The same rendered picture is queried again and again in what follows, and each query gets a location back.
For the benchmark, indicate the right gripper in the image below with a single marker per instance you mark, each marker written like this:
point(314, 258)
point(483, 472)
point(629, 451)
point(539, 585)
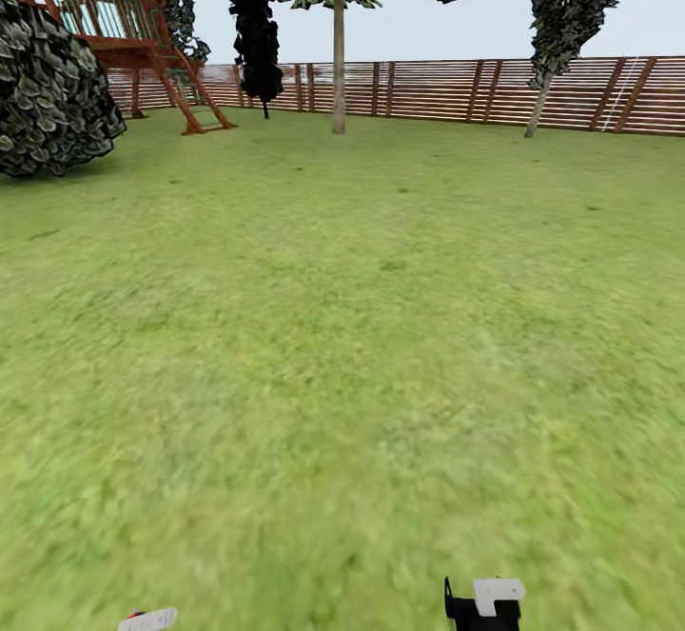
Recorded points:
point(468, 619)

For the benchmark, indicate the bush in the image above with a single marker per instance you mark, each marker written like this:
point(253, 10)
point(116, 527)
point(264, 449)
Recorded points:
point(55, 107)

